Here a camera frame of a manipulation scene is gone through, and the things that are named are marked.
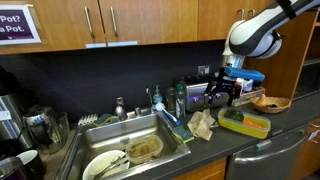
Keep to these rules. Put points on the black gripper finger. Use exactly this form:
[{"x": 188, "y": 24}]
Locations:
[
  {"x": 233, "y": 98},
  {"x": 212, "y": 91}
]

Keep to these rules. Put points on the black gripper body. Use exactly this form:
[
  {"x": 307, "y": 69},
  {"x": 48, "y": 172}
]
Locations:
[{"x": 224, "y": 81}]

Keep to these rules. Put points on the yellow plastic lunchbox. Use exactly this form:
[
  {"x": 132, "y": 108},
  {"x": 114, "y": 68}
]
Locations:
[{"x": 245, "y": 130}]

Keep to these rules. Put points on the stainless steel toaster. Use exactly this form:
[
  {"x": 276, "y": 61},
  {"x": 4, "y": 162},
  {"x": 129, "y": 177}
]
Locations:
[{"x": 196, "y": 96}]

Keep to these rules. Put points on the wooden crate tray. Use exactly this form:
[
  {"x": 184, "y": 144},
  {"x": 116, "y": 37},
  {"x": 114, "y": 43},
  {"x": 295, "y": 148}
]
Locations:
[{"x": 250, "y": 96}]

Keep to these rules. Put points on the green bell pepper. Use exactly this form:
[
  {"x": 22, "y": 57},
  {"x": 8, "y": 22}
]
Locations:
[{"x": 234, "y": 115}]

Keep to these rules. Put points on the white cup blue label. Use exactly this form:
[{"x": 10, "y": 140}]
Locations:
[{"x": 248, "y": 86}]

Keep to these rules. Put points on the tan pear-shaped gourd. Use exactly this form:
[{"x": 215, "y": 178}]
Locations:
[{"x": 262, "y": 100}]

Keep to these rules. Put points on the orange carrot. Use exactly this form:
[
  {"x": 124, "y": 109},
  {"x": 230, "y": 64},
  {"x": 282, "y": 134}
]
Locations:
[{"x": 251, "y": 123}]

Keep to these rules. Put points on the clear bottle green cap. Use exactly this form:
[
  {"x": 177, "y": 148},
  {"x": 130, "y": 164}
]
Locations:
[{"x": 180, "y": 103}]

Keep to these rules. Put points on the wicker basket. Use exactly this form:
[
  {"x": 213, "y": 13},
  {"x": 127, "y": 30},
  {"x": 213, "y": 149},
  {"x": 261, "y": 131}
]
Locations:
[{"x": 270, "y": 108}]

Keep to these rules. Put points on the dark stick-like item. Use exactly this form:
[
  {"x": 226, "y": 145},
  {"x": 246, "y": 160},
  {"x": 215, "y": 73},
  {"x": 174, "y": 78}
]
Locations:
[{"x": 272, "y": 105}]

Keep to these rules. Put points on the clear empty bottle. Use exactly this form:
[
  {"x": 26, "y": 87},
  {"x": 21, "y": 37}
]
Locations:
[{"x": 170, "y": 100}]

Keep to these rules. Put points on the green yellow sponge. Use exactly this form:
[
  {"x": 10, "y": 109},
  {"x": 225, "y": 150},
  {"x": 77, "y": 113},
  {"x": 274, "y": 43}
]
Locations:
[
  {"x": 105, "y": 119},
  {"x": 182, "y": 134}
]

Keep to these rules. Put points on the white blue dish brush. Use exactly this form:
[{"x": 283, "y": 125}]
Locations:
[{"x": 165, "y": 113}]

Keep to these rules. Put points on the clear soap dispenser bottle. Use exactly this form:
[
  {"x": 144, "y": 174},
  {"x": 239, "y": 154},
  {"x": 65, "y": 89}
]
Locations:
[{"x": 157, "y": 97}]

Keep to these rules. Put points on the wooden cabinet side panel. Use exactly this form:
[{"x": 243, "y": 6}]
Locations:
[{"x": 286, "y": 66}]

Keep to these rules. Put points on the thin chrome spout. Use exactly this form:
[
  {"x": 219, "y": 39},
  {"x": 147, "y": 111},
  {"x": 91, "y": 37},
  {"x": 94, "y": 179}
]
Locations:
[{"x": 149, "y": 98}]

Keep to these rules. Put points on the wooden cabinet door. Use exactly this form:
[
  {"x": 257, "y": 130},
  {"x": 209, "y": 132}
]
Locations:
[
  {"x": 56, "y": 23},
  {"x": 203, "y": 171},
  {"x": 216, "y": 16},
  {"x": 156, "y": 20}
]

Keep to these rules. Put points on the stainless steel dishwasher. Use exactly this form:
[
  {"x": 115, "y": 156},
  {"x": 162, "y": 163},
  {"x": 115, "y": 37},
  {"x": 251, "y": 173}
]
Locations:
[{"x": 266, "y": 156}]

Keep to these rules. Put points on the steel black microwave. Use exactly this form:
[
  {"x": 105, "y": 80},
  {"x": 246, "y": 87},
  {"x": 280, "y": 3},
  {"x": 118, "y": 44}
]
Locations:
[{"x": 308, "y": 81}]

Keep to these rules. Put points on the wooden lower cabinet door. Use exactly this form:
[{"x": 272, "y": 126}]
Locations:
[{"x": 203, "y": 171}]

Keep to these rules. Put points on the wooden lower drawer front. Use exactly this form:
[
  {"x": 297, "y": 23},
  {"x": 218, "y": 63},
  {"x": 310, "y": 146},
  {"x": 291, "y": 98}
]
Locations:
[{"x": 308, "y": 150}]

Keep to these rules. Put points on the chrome faucet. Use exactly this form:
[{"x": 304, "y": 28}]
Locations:
[{"x": 120, "y": 111}]

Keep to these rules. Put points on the white tape label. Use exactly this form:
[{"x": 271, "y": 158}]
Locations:
[
  {"x": 122, "y": 43},
  {"x": 96, "y": 45}
]

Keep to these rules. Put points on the stainless steel sink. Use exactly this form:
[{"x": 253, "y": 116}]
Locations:
[{"x": 110, "y": 136}]

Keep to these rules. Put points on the metal fork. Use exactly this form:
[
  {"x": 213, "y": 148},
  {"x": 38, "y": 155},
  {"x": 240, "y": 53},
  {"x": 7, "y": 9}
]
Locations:
[{"x": 111, "y": 166}]

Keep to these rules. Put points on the white slotted rack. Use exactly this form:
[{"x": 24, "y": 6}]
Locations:
[{"x": 87, "y": 119}]

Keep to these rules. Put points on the white plate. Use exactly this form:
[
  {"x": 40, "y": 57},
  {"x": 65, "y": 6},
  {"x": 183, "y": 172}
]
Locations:
[{"x": 100, "y": 163}]

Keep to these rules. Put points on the clear glass cup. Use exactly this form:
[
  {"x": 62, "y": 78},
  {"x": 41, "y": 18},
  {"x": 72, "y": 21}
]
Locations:
[{"x": 63, "y": 125}]

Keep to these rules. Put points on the steel kettle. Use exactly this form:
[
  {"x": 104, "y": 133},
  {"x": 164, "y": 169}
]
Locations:
[{"x": 41, "y": 128}]

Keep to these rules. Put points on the black mug white inside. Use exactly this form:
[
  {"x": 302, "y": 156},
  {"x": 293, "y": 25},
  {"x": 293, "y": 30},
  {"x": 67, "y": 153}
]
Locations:
[{"x": 31, "y": 161}]

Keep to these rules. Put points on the black steel coffee machine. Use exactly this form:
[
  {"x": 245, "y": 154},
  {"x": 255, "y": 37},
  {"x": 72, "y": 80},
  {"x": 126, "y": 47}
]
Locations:
[{"x": 10, "y": 113}]

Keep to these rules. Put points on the purple white framed sign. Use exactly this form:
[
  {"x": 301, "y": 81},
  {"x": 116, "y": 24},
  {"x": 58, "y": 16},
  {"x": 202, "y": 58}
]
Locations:
[{"x": 15, "y": 25}]

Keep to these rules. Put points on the dark purple cup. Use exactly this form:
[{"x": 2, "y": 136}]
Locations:
[{"x": 11, "y": 170}]

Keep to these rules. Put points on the blue wrist camera block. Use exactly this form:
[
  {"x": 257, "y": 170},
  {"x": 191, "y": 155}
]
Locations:
[{"x": 245, "y": 74}]

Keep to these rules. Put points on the steel wall outlet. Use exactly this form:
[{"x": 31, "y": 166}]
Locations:
[{"x": 203, "y": 70}]

